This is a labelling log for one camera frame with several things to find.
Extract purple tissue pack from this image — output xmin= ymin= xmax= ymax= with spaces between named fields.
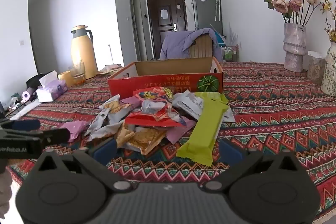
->
xmin=36 ymin=70 xmax=68 ymax=102

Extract long green snack packet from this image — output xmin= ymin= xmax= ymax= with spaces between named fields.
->
xmin=176 ymin=94 xmax=230 ymax=167

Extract floral print vase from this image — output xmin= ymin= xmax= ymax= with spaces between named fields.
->
xmin=321 ymin=42 xmax=336 ymax=96

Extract white barcode snack packet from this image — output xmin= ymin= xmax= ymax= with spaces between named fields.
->
xmin=173 ymin=90 xmax=204 ymax=120

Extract rack with bottles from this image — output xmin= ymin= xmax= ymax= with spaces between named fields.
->
xmin=220 ymin=42 xmax=240 ymax=62

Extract yellow thermos jug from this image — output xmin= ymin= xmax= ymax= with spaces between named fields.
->
xmin=71 ymin=25 xmax=98 ymax=80

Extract grey refrigerator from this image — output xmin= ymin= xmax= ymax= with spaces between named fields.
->
xmin=191 ymin=0 xmax=223 ymax=30

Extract pink snack packet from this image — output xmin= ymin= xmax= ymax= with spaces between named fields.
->
xmin=165 ymin=119 xmax=198 ymax=144
xmin=60 ymin=120 xmax=90 ymax=141

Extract yellow flower twigs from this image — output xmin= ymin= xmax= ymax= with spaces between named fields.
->
xmin=322 ymin=0 xmax=336 ymax=42

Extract black bag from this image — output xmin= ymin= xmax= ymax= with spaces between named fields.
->
xmin=26 ymin=73 xmax=55 ymax=90

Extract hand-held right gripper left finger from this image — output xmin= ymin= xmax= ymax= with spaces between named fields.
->
xmin=35 ymin=137 xmax=133 ymax=192

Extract silver cracker snack packet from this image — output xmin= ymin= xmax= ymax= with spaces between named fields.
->
xmin=84 ymin=94 xmax=132 ymax=141

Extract patterned red tablecloth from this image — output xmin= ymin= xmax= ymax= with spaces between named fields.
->
xmin=8 ymin=61 xmax=336 ymax=217

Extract pink grey ribbed vase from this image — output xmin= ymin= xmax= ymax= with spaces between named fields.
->
xmin=283 ymin=23 xmax=307 ymax=73

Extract glass cup with tea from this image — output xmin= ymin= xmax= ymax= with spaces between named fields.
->
xmin=69 ymin=63 xmax=86 ymax=86

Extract red cartoon snack packet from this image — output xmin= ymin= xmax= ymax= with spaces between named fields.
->
xmin=125 ymin=87 xmax=197 ymax=130

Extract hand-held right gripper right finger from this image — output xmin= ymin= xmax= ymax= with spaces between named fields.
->
xmin=204 ymin=138 xmax=300 ymax=192

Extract yellow round container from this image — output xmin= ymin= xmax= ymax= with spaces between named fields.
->
xmin=58 ymin=70 xmax=74 ymax=87

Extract wooden chair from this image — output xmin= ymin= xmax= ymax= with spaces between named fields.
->
xmin=189 ymin=34 xmax=214 ymax=59

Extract orange cracker snack packet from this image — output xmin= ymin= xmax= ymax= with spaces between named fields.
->
xmin=123 ymin=128 xmax=167 ymax=155
xmin=115 ymin=123 xmax=135 ymax=148

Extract dark brown entrance door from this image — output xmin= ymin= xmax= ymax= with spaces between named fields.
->
xmin=146 ymin=0 xmax=188 ymax=60

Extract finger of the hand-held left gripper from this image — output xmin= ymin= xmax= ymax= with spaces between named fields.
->
xmin=5 ymin=128 xmax=71 ymax=148
xmin=0 ymin=120 xmax=41 ymax=132

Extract purple jacket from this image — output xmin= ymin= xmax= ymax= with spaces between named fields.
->
xmin=160 ymin=28 xmax=223 ymax=60

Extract clear jar with white lid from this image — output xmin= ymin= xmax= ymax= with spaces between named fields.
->
xmin=308 ymin=51 xmax=327 ymax=86

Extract grey interior door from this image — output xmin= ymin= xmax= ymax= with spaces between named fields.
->
xmin=129 ymin=0 xmax=143 ymax=62

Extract red cardboard box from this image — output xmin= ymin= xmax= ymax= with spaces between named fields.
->
xmin=107 ymin=57 xmax=224 ymax=100

